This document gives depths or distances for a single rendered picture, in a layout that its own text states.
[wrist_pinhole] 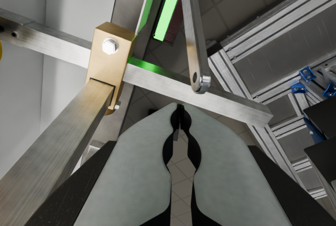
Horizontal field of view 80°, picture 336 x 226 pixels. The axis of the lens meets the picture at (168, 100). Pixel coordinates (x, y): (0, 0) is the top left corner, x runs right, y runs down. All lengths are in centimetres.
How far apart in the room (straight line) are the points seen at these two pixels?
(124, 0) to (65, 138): 27
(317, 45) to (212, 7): 49
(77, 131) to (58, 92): 41
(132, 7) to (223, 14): 77
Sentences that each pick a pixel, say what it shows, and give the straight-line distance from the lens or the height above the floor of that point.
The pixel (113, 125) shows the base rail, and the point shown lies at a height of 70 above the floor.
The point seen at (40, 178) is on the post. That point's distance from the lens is 19.
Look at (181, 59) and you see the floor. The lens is 116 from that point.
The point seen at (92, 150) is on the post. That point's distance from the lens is 56.
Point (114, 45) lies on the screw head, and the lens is 27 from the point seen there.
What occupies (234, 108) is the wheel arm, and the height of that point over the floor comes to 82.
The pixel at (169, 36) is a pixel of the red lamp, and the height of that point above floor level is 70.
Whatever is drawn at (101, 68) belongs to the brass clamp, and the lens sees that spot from 30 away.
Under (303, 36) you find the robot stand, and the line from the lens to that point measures 105.
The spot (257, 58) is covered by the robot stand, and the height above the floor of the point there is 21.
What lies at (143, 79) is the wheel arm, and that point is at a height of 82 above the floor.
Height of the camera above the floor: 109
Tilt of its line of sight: 59 degrees down
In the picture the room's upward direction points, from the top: 175 degrees counter-clockwise
